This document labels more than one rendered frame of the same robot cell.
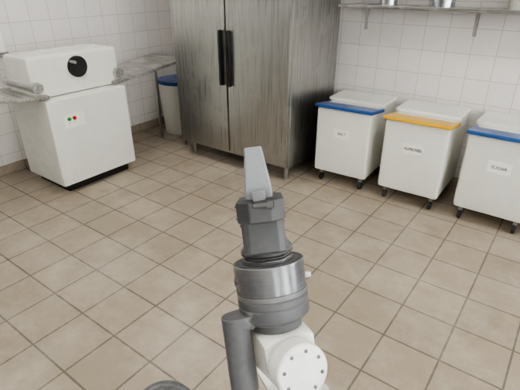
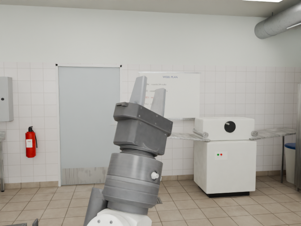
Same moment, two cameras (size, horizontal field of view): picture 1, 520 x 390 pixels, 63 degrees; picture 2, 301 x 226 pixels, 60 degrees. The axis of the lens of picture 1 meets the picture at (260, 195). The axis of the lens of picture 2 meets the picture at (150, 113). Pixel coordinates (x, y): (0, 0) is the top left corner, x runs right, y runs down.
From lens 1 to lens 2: 41 cm
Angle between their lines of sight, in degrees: 49
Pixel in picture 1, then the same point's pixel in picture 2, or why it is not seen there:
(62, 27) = (230, 108)
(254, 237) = (118, 130)
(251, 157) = (137, 82)
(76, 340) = not seen: outside the picture
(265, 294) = (111, 171)
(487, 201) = not seen: outside the picture
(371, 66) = not seen: outside the picture
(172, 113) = (291, 167)
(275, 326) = (109, 198)
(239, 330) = (94, 196)
